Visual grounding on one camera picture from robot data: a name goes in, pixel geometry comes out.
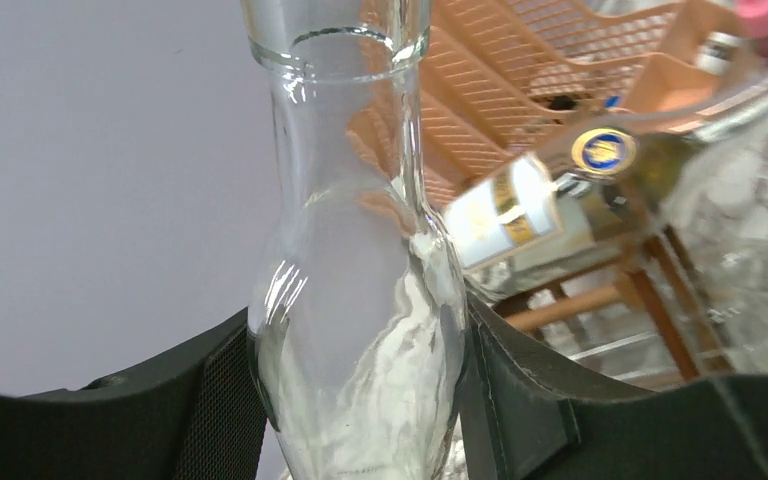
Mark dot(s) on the brown wooden wine rack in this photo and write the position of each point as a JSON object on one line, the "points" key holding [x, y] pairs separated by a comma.
{"points": [[656, 277]]}

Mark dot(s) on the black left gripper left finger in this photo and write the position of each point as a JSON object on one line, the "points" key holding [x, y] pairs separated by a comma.
{"points": [[191, 412]]}

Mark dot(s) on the peach plastic file organizer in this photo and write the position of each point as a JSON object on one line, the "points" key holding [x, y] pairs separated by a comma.
{"points": [[504, 76]]}

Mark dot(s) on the pink capped small bottle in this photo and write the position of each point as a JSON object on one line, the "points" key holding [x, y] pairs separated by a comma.
{"points": [[734, 38]]}

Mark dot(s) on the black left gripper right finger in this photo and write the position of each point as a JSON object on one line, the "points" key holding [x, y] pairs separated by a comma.
{"points": [[528, 412]]}

